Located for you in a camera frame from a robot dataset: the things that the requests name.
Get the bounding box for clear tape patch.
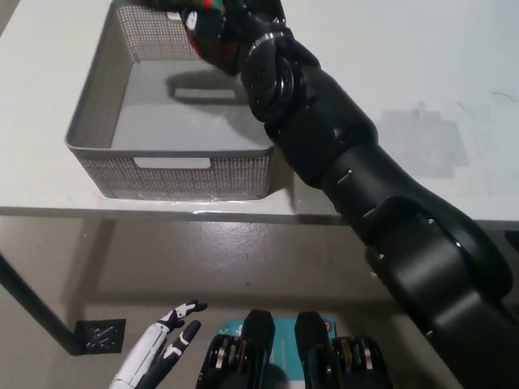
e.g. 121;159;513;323
375;107;472;180

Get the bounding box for red green coffee bean bag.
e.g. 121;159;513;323
135;0;242;78

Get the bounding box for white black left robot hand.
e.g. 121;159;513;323
108;299;208;389

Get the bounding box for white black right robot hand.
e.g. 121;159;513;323
181;0;287;76

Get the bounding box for black floor pad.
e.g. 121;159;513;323
75;318;127;355

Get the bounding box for black robot legs with teal base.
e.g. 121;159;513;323
196;308;394;389

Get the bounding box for grey perforated plastic basket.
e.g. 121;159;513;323
63;0;281;200

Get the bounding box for black metal table leg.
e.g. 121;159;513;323
0;251;84;357

